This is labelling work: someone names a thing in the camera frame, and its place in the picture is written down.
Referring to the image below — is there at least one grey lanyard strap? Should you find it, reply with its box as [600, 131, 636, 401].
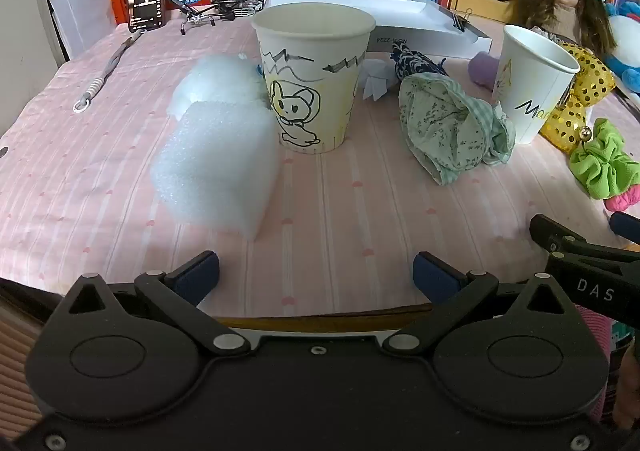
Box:
[73, 28, 146, 114]

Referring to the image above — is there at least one black binder clip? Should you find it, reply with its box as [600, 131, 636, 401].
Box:
[450, 8, 476, 34]

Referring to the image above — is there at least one green scrunchie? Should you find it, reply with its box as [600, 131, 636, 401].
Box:
[569, 118, 640, 200]

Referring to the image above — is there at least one paper cup with animal drawing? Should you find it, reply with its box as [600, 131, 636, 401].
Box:
[251, 6, 377, 155]

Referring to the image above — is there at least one pink striped tablecloth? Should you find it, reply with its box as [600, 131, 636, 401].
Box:
[0, 13, 640, 319]

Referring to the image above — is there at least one paper cup with yellow drawing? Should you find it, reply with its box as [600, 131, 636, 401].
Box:
[492, 24, 581, 146]

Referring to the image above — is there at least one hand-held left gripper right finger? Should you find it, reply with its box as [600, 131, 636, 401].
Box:
[382, 251, 581, 357]

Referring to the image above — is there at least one navy patterned cloth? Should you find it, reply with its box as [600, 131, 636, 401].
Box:
[390, 42, 448, 82]

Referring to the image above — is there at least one pink scrunchie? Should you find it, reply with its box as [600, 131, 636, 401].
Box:
[604, 191, 640, 212]

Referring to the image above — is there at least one gold sequin cloth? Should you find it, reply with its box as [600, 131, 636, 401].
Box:
[539, 42, 617, 156]

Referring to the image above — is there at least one large white foam block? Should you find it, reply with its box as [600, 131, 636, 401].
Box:
[150, 101, 281, 242]

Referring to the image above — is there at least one blue plush toy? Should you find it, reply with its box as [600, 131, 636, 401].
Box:
[602, 1, 640, 94]

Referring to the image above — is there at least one white folded paper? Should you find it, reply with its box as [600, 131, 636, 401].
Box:
[357, 58, 396, 102]

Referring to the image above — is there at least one white cardboard box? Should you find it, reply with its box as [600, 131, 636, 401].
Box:
[262, 0, 493, 60]

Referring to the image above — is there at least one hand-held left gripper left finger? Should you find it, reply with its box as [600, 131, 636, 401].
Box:
[55, 251, 251, 357]

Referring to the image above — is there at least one green floral cloth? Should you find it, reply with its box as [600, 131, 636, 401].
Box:
[398, 72, 517, 186]

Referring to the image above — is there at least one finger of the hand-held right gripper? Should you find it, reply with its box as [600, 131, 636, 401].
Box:
[529, 213, 640, 324]
[609, 211, 640, 244]

